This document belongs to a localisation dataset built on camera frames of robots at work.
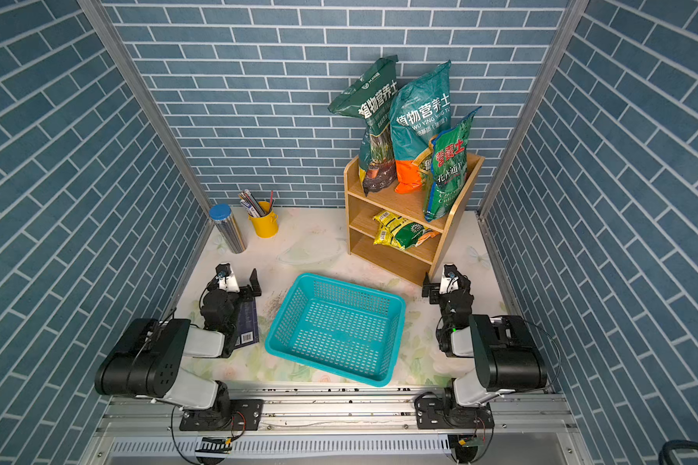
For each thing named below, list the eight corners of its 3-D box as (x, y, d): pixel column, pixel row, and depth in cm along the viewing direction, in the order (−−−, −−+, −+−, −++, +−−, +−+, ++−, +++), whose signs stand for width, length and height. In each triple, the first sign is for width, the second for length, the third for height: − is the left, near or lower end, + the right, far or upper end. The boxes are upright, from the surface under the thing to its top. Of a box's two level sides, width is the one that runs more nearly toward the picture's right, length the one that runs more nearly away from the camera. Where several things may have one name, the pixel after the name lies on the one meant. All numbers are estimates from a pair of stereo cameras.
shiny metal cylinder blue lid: (226, 254, 109) (205, 219, 94) (231, 239, 114) (212, 203, 99) (244, 254, 109) (226, 219, 95) (249, 239, 114) (233, 203, 99)
